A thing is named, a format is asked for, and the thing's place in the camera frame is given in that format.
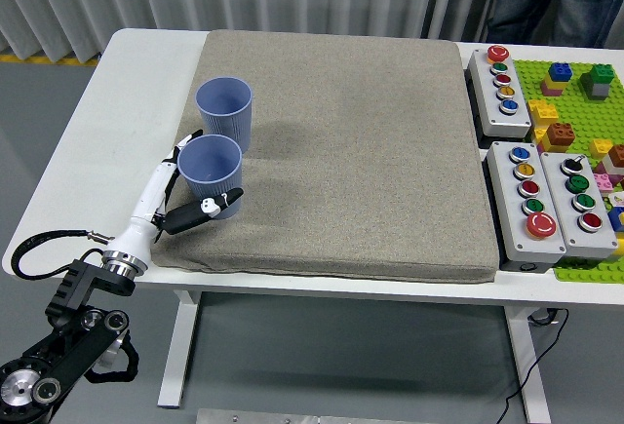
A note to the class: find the person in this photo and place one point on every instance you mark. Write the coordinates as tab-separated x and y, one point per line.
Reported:
536	0

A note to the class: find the grey toy brick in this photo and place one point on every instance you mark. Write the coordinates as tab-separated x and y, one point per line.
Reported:
600	90

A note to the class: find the white table leg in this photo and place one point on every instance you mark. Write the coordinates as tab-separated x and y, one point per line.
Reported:
178	346
526	360

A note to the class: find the yellow toy brick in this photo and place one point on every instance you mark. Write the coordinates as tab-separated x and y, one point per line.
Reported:
620	244
600	147
542	111
539	134
551	88

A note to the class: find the blue toy brick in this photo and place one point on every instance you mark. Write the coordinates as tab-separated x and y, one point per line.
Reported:
559	73
617	219

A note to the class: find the grey box black selector knob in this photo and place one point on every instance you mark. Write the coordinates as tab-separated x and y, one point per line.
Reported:
597	241

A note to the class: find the grey-brown fabric mat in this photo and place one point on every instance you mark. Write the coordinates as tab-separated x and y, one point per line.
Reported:
341	151

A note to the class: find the pink toy brick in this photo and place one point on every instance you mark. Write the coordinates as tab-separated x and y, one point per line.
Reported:
602	181

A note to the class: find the grey box large red button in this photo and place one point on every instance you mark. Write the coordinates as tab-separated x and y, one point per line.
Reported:
512	239

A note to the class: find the brown toy brick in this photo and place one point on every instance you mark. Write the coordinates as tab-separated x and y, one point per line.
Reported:
560	134
617	155

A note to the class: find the blue ribbed plastic cup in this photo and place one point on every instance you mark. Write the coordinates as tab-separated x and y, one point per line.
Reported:
224	102
209	161

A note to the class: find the dark green toy brick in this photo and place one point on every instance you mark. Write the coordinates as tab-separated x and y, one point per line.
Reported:
599	74

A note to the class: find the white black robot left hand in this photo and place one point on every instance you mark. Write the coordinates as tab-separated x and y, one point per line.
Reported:
146	200

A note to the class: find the green studded baseplate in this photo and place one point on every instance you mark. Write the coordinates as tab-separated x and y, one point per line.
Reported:
580	112

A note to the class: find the grey five-button control box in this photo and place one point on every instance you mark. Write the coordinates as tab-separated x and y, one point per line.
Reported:
512	122

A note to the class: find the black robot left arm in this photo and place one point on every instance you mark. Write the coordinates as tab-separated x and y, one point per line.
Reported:
73	346

